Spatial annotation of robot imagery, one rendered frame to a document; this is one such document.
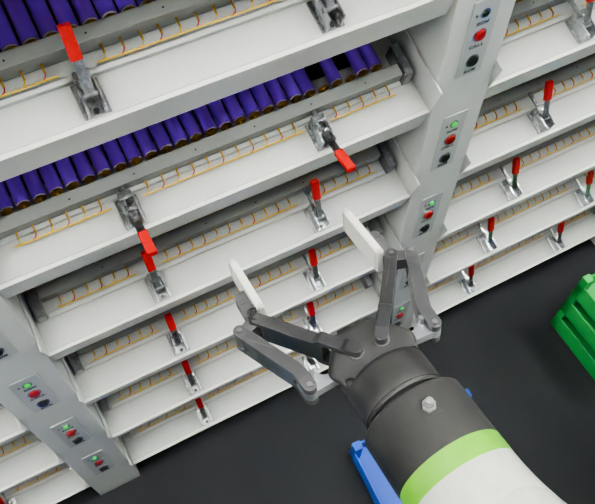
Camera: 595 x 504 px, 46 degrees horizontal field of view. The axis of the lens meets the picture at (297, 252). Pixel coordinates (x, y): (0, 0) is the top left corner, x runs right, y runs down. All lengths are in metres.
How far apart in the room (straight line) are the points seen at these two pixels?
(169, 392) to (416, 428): 0.93
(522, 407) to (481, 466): 1.27
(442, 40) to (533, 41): 0.23
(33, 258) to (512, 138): 0.79
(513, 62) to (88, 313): 0.71
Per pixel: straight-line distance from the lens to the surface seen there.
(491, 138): 1.25
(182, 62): 0.77
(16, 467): 1.46
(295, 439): 1.69
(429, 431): 0.54
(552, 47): 1.13
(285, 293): 1.27
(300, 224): 1.11
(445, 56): 0.94
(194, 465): 1.69
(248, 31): 0.79
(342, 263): 1.30
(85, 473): 1.55
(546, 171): 1.50
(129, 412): 1.43
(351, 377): 0.60
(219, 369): 1.43
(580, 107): 1.35
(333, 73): 0.98
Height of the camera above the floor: 1.63
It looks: 59 degrees down
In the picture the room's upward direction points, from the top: straight up
